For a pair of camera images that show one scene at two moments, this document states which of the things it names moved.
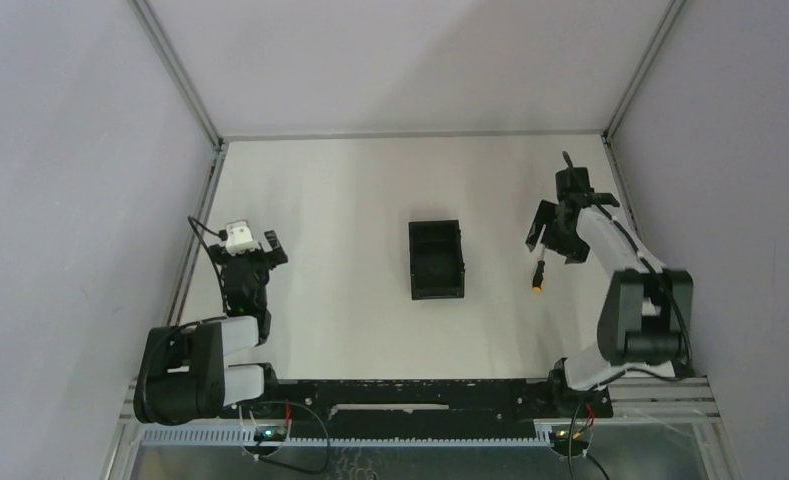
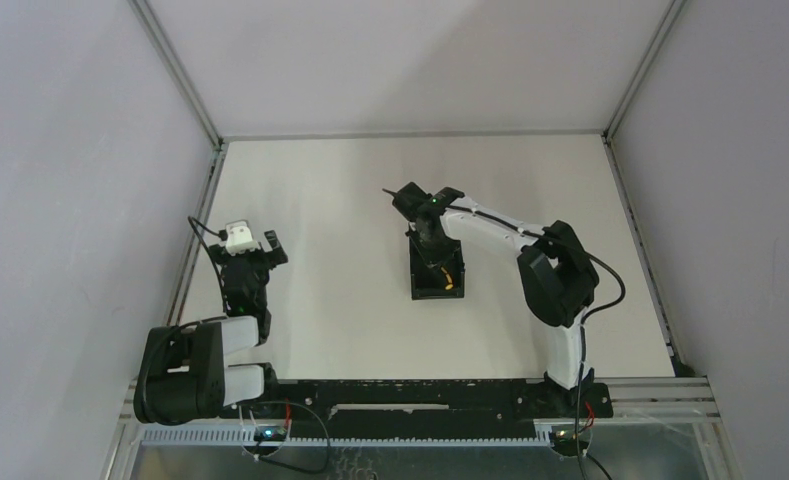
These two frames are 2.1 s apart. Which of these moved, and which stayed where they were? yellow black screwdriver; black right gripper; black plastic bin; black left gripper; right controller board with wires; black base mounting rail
Moved: yellow black screwdriver; black right gripper
Stayed: black base mounting rail; right controller board with wires; black plastic bin; black left gripper
